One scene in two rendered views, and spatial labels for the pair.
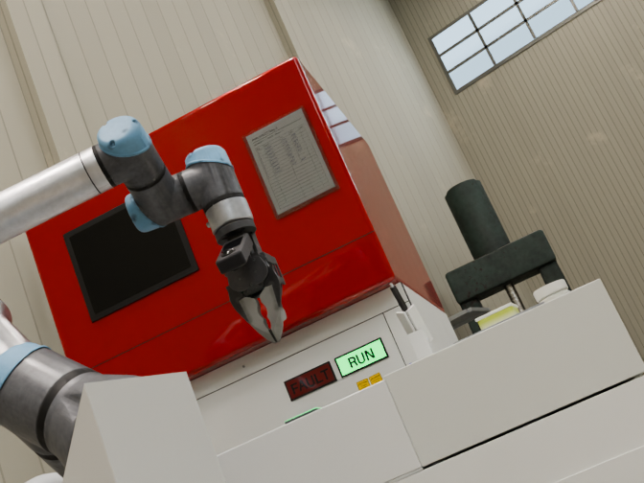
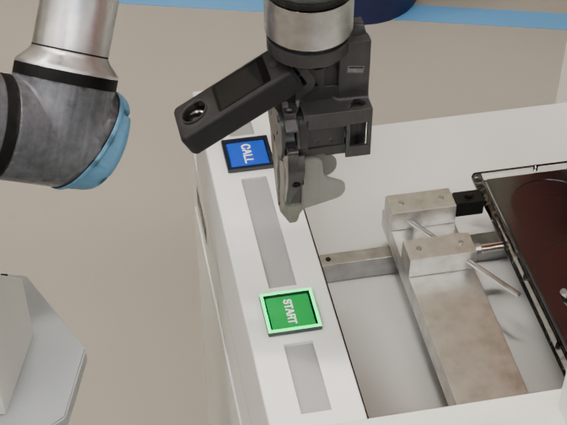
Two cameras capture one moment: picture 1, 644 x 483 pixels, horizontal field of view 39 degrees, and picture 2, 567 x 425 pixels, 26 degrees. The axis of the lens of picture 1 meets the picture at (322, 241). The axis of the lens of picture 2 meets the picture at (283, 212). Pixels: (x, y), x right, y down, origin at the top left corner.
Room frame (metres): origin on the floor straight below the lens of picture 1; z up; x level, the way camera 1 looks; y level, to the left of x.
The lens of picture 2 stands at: (1.12, -0.67, 1.89)
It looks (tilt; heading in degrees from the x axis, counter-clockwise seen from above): 42 degrees down; 68
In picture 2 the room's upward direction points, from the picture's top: straight up
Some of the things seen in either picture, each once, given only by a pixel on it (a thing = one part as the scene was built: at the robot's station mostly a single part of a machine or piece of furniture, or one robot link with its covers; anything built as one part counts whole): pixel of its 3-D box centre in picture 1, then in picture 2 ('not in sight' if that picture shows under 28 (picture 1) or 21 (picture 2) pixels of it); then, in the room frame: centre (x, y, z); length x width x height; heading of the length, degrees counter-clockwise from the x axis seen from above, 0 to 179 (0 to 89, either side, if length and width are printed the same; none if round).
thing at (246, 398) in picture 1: (275, 436); not in sight; (2.07, 0.27, 1.02); 0.81 x 0.03 x 0.40; 79
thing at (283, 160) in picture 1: (246, 263); not in sight; (2.38, 0.21, 1.52); 0.81 x 0.75 x 0.60; 79
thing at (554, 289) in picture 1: (558, 307); not in sight; (1.85, -0.39, 1.01); 0.07 x 0.07 x 0.10
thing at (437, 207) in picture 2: not in sight; (420, 208); (1.68, 0.29, 0.89); 0.08 x 0.03 x 0.03; 169
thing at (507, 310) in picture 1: (503, 328); not in sight; (1.70, -0.25, 1.00); 0.07 x 0.07 x 0.07; 74
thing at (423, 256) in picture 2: not in sight; (439, 254); (1.67, 0.21, 0.89); 0.08 x 0.03 x 0.03; 169
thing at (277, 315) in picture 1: (278, 313); (313, 191); (1.46, 0.11, 1.14); 0.06 x 0.03 x 0.09; 169
